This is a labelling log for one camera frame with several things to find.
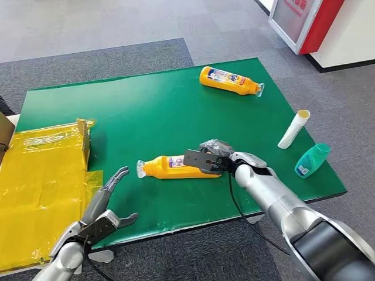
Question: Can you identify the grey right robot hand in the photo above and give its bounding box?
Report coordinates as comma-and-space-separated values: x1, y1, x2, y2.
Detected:
199, 139, 236, 158

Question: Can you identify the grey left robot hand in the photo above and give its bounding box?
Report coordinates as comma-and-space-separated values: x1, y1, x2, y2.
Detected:
80, 166, 139, 229

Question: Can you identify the orange bottle with clear cap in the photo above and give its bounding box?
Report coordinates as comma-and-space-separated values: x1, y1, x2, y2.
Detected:
136, 155, 222, 180
199, 66, 265, 98

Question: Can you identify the white tube bottle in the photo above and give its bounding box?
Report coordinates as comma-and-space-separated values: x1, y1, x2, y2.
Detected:
277, 109, 311, 150

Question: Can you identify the teal green bottle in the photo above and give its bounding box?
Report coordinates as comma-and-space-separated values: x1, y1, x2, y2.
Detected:
294, 143, 332, 179

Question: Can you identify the green table mat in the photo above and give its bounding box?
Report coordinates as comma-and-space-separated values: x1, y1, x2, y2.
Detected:
16, 57, 348, 251

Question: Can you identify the yellow taped cardboard box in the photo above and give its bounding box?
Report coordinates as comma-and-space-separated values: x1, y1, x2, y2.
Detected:
0, 118, 104, 272

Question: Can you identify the brown cardboard piece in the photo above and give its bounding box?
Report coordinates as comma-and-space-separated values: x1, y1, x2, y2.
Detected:
0, 111, 16, 166

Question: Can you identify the red white sign stand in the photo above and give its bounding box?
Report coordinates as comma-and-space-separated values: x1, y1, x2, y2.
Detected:
268, 0, 346, 56

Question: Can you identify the white cabinet with black base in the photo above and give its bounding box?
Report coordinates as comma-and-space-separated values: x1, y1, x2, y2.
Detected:
304, 0, 375, 74

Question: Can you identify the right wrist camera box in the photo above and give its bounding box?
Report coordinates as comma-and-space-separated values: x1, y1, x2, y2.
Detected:
184, 149, 233, 176

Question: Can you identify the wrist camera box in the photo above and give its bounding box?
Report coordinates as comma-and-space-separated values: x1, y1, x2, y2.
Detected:
77, 210, 120, 246
184, 149, 233, 176

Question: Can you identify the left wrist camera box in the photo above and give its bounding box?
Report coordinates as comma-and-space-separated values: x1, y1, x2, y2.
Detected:
77, 210, 120, 246

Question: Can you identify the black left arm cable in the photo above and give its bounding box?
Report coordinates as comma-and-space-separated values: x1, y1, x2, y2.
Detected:
84, 237, 116, 281

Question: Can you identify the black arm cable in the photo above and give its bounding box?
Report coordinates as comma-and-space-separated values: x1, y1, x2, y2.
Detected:
84, 237, 116, 281
228, 172, 291, 257

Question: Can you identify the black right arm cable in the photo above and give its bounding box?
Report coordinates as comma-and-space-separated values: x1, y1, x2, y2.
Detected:
228, 172, 291, 257

